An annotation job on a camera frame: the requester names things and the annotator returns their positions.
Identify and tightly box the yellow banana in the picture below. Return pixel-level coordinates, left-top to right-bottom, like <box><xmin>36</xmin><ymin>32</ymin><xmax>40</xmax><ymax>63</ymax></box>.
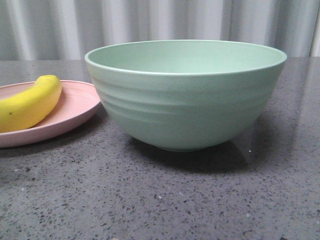
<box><xmin>0</xmin><ymin>75</ymin><xmax>62</xmax><ymax>133</ymax></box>

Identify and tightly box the green ribbed bowl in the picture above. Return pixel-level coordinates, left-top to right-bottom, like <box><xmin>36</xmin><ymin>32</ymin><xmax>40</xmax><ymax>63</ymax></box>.
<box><xmin>84</xmin><ymin>39</ymin><xmax>287</xmax><ymax>152</ymax></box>

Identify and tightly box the pink plate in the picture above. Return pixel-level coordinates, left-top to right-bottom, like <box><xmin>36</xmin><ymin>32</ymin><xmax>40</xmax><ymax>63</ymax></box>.
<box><xmin>0</xmin><ymin>80</ymin><xmax>100</xmax><ymax>148</ymax></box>

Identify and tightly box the white pleated curtain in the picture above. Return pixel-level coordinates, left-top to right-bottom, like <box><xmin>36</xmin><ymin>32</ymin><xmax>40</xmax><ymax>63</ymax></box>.
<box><xmin>0</xmin><ymin>0</ymin><xmax>320</xmax><ymax>61</ymax></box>

